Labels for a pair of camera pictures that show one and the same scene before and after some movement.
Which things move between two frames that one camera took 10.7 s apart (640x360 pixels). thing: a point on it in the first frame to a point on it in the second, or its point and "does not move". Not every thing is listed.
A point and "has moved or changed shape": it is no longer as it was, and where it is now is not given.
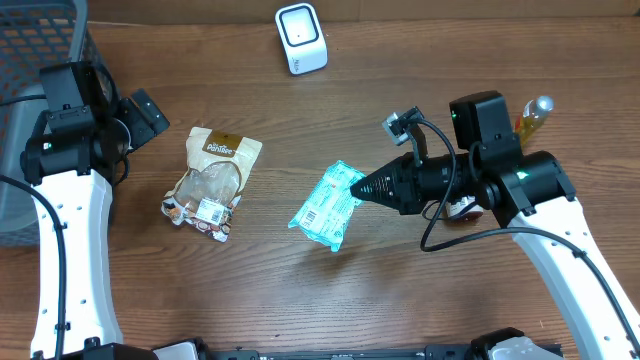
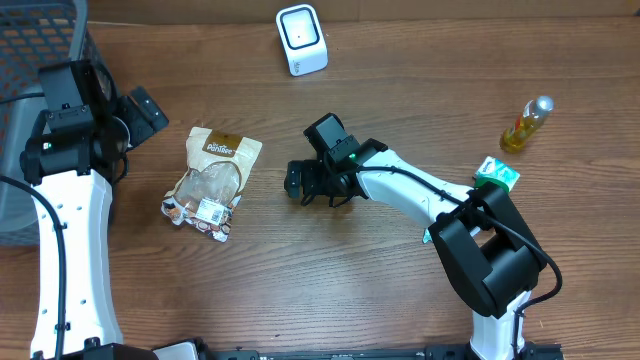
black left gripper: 144,130 does not move
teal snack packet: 327,211 has moved or changed shape
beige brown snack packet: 218,166 does not move
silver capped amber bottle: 534,112 does not move
